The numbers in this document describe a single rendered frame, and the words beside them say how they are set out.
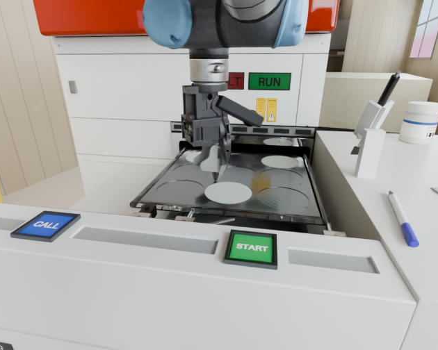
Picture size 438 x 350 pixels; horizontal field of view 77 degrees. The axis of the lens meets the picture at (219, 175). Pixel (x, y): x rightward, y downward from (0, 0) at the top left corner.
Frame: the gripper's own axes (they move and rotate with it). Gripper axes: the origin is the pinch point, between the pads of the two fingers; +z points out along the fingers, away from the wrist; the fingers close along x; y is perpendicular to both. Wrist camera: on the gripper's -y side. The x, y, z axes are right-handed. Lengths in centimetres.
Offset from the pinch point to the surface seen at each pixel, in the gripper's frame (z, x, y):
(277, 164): 1.5, -2.8, -18.9
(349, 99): 35, -256, -355
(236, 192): 1.4, 7.1, -0.5
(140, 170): 9.5, -34.8, 11.6
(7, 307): 5.2, 16.4, 38.6
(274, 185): 1.5, 7.5, -10.0
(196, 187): 1.6, 0.6, 5.9
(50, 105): 20, -279, 54
